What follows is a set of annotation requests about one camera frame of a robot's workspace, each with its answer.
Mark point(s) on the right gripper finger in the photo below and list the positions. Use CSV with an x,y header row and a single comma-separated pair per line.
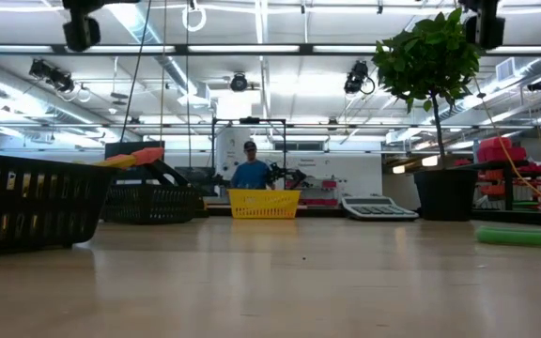
x,y
485,29

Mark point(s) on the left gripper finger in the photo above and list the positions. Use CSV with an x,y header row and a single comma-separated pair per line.
x,y
81,32

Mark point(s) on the shelf with red bins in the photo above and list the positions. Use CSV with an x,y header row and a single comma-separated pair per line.
x,y
500,152

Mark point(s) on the black ceiling device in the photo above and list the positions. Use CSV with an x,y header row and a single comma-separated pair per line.
x,y
50,74

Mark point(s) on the potted green plant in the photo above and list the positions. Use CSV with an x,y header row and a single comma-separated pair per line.
x,y
444,195

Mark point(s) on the black plastic bin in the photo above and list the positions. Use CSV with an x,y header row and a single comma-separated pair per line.
x,y
40,206
148,204

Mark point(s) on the grey desk calculator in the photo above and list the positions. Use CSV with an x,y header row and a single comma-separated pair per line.
x,y
374,209

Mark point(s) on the person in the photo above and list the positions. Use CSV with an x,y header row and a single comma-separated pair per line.
x,y
251,174

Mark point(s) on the background robot rig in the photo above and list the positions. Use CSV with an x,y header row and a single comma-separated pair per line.
x,y
282,174

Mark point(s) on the yellow plastic bin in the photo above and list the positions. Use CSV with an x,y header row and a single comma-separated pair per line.
x,y
263,204

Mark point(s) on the round black ceiling camera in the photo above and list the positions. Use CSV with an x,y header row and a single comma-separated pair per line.
x,y
238,83

